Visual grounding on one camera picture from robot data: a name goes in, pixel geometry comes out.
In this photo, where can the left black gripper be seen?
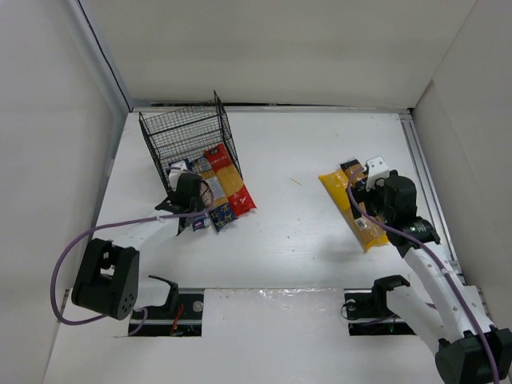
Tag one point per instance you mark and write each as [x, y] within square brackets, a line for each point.
[176, 204]

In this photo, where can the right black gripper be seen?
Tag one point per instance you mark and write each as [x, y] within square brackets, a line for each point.
[361, 194]

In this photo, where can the blue Barilla spaghetti box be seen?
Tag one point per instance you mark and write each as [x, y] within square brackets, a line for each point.
[197, 222]

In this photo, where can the blue patterned spaghetti bag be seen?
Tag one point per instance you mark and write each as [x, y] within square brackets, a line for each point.
[221, 212]

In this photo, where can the dark label spaghetti bag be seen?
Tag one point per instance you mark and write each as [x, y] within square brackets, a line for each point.
[354, 169]

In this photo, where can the red spaghetti bag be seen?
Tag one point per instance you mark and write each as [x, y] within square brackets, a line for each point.
[230, 180]

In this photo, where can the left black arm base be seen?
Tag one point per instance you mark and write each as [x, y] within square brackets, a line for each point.
[164, 309]

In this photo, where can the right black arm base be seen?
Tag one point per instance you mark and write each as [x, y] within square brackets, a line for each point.
[367, 312]

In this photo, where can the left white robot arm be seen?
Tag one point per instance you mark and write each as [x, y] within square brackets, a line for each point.
[108, 277]

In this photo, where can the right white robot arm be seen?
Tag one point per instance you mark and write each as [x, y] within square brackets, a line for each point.
[467, 346]

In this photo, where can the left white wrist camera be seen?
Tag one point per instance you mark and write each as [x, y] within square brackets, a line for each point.
[175, 170]

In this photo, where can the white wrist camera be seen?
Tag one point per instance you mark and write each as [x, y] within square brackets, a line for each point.
[377, 170]
[175, 170]

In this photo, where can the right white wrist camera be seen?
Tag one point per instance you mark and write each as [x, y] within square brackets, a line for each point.
[377, 170]

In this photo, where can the black wire mesh shelf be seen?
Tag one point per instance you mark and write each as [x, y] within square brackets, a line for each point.
[186, 133]

